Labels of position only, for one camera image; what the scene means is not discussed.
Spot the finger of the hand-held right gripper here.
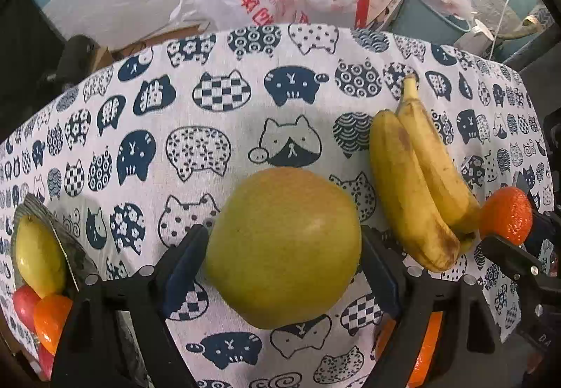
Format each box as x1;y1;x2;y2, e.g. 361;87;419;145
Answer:
515;172;561;250
480;234;561;296

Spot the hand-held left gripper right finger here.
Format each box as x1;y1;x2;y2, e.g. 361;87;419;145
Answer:
360;225;498;388

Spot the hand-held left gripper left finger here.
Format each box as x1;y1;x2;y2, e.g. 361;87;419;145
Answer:
50;223;210;388

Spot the small mandarin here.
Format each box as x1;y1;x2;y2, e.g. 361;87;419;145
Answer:
479;187;534;245

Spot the bunch of two bananas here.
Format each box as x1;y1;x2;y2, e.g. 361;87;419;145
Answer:
370;109;476;272

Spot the yellow-green pear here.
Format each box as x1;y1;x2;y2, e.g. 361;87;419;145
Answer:
15;215;67;299
205;167;363;330

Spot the spotted yellow banana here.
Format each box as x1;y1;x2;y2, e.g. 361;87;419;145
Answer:
397;74;483;235

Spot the green patterned glass bowl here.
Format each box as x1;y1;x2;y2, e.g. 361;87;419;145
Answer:
11;194;99;371

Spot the red apple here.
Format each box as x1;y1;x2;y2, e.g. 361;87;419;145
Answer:
12;285;42;334
37;344;55;382

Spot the person's right hand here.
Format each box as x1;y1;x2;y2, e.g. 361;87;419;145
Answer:
524;352;549;375

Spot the cat-print tablecloth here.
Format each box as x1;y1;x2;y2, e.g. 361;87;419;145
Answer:
0;23;557;388

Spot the brown cardboard sheet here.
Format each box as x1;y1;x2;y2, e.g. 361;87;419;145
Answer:
111;22;212;61

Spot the grey-blue bin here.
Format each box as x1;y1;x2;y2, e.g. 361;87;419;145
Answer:
392;0;472;47

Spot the black cylindrical device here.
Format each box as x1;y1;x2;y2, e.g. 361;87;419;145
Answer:
56;35;100;82

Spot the red and white carton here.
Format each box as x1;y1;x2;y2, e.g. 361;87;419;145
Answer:
354;0;374;30

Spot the printed cardboard piece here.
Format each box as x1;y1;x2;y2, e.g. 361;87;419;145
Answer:
372;0;410;32

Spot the white cord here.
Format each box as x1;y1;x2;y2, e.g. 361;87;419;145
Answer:
490;0;520;60

